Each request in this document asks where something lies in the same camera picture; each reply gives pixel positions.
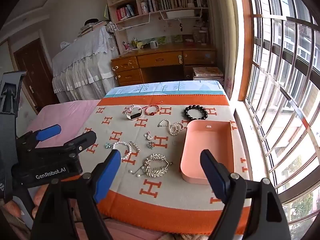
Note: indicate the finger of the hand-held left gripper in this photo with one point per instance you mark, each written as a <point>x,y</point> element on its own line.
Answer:
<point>50,132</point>
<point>82,140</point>

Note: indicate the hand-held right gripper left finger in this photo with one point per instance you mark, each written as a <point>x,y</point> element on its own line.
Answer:
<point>108,177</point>

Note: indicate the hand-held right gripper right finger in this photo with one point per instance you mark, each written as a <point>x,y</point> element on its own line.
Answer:
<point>212,177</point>

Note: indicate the pearl drop earring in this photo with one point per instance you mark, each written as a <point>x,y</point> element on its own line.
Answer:
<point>138,175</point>
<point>130,171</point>

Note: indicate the small flower brooch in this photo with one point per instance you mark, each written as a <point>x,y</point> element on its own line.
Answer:
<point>108,145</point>

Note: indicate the pink plastic tray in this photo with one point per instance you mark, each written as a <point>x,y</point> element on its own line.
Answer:
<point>207,140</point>

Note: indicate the rhinestone bar hair clip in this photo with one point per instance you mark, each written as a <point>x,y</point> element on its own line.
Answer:
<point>135,146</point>

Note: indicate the rhinestone hair comb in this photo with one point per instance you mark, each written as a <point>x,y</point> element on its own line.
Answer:
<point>155,172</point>

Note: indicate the small rhinestone brooch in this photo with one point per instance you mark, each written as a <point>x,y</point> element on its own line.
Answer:
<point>150,144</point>

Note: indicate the white wristwatch with bow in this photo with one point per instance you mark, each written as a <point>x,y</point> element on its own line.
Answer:
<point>132,116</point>

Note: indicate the person's left hand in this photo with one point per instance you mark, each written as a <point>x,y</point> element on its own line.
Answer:
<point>39,200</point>

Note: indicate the pink bedsheet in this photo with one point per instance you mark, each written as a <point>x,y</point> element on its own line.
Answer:
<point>70,115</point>

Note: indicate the orange letter-print blanket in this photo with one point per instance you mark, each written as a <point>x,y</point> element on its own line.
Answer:
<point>175,192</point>

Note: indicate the brown wooden door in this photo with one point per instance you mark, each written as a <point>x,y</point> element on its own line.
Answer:
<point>32,62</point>

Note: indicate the white cloth covered cabinet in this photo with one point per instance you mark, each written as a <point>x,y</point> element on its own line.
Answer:
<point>82,67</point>

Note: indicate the small white object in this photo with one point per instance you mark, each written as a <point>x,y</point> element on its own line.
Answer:
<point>64,44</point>

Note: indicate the blue tree-print sheet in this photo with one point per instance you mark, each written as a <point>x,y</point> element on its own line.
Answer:
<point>162,87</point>

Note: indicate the stack of magazines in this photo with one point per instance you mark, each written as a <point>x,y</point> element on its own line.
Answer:
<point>207,71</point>

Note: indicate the pile of books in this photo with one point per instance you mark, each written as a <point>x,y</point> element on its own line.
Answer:
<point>87,30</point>

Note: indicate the wooden desk with drawers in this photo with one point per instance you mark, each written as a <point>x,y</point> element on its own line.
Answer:
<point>160,58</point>

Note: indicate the white mug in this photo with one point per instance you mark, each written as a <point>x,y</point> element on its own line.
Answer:
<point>153,45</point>

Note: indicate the black hat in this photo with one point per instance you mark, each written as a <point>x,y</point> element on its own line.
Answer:
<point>91,21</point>

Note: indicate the row of red books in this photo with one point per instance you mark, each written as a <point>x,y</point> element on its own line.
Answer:
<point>122,13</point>

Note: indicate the window with metal bars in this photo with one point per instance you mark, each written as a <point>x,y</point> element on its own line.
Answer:
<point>275,55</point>

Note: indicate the glass jar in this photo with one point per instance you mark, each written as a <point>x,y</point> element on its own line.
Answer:
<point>200,36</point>

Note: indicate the white oblong box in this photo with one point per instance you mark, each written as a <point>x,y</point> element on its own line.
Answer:
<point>180,13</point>

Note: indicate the row of shelf books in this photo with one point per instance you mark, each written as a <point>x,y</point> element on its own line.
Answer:
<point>170,2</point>

